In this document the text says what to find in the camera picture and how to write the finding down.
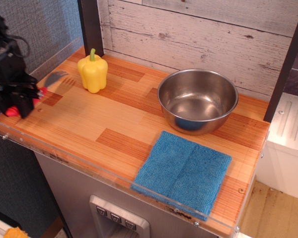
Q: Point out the grey toy fridge cabinet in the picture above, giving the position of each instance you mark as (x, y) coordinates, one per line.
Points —
(72, 190)

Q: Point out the clear acrylic table guard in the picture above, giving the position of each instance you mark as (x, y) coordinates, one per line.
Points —
(110, 134)

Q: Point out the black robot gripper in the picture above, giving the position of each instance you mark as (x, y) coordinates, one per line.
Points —
(17, 88)

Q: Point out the yellow black object at corner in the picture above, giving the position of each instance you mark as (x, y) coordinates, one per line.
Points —
(15, 233)

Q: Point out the stainless steel bowl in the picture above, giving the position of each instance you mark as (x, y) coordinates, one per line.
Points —
(197, 101)

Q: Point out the blue folded cloth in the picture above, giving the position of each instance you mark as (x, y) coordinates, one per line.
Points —
(183, 174)

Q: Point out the dark vertical post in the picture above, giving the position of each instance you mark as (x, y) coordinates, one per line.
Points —
(283, 76)
(90, 26)

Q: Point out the grey ice dispenser panel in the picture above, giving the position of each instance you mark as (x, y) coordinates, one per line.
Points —
(112, 221)

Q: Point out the yellow plastic bell pepper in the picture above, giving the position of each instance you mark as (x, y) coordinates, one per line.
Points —
(93, 71)

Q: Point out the dark right vertical post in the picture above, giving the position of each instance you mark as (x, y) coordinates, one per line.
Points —
(283, 76)

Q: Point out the dark left vertical post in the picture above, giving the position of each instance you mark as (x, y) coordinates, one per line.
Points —
(90, 26)

